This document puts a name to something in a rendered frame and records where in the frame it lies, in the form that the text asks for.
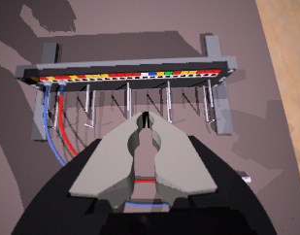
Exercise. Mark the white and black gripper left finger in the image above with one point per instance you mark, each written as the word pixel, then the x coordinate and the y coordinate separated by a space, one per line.
pixel 103 170

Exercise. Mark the grey port rack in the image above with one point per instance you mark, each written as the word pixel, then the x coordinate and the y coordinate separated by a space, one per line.
pixel 130 75

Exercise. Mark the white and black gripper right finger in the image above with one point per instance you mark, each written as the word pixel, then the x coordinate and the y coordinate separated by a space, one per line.
pixel 185 167

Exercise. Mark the white and blue network plug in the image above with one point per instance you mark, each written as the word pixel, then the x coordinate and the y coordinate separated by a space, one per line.
pixel 246 179

